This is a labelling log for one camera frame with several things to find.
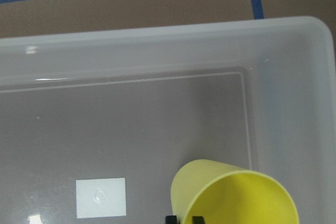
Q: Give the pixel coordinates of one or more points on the yellow plastic cup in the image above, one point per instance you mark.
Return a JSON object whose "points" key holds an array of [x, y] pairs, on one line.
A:
{"points": [[224, 193]]}

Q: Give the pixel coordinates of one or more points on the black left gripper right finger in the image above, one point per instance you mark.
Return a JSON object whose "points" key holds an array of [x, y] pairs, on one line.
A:
{"points": [[198, 220]]}

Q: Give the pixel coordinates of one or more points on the clear plastic storage box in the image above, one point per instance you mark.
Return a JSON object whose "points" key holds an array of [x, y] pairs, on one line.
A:
{"points": [[140, 103]]}

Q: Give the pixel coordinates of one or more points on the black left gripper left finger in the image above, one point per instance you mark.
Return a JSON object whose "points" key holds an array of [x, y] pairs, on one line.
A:
{"points": [[172, 219]]}

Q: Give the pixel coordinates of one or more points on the white box label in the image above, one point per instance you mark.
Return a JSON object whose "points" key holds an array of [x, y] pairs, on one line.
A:
{"points": [[97, 198]]}

